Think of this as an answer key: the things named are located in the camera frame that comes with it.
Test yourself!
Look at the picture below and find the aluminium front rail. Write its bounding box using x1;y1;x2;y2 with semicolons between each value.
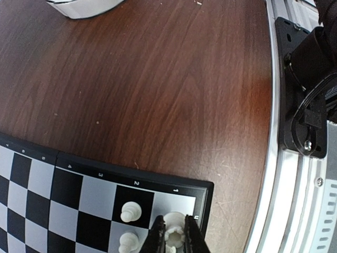
245;1;336;252

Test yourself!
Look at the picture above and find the white scalloped bowl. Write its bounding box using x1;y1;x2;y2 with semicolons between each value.
46;0;123;20

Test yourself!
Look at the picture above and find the black and white chessboard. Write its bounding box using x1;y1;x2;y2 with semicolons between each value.
1;134;214;252

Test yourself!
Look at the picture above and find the white chess rook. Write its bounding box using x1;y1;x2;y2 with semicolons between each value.
163;212;185;252

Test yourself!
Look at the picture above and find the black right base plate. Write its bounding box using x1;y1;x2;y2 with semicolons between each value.
275;17;327;159

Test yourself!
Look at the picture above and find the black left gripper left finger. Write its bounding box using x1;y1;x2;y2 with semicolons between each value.
139;215;166;253

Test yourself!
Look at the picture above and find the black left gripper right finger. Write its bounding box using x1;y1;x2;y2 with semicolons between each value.
184;215;210;253

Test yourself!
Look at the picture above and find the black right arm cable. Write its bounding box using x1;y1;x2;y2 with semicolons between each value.
291;73;337;156

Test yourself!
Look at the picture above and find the white chess pawn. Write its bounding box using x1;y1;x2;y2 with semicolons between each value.
118;232;141;253
120;201;142;223

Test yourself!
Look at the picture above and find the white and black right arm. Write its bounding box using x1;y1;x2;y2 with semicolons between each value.
289;1;336;91

